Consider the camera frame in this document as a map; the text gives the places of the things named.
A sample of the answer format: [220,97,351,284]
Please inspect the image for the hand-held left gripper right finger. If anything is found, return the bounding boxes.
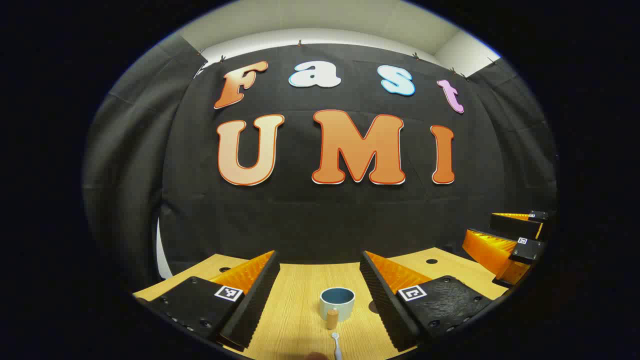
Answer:
[359,250,497,353]

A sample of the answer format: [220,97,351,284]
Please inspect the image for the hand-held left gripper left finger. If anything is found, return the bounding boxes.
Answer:
[134,250,282,351]

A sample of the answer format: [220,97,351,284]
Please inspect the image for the blue-grey cup with wooden handle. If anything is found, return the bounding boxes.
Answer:
[319,287,356,330]

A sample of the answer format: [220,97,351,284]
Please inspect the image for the wooden desktop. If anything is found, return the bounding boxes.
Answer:
[132,247,508,360]

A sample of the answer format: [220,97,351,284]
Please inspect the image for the black backdrop cloth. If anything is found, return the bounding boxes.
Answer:
[159,43,557,266]

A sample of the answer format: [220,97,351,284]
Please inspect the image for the dark grey side curtain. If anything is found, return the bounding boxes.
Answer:
[82,34,209,296]
[470,57,559,216]

